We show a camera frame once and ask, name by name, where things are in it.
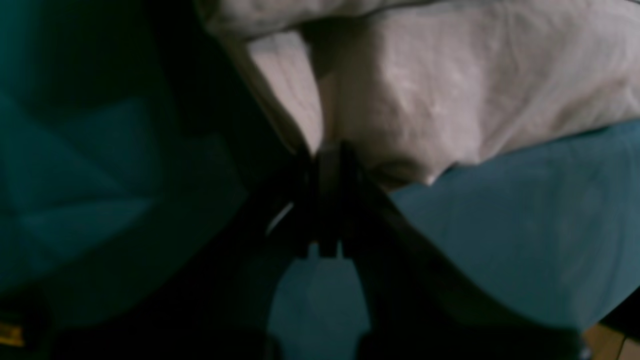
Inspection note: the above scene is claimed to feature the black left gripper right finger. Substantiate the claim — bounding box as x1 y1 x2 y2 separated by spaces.
340 143 581 351

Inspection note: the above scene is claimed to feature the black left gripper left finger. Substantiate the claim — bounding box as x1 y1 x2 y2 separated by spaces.
75 143 341 351

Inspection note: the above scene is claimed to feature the beige T-shirt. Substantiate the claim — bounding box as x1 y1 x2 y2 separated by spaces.
194 0 640 188

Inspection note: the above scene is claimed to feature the blue table cloth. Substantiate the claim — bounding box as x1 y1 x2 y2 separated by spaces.
0 0 639 360

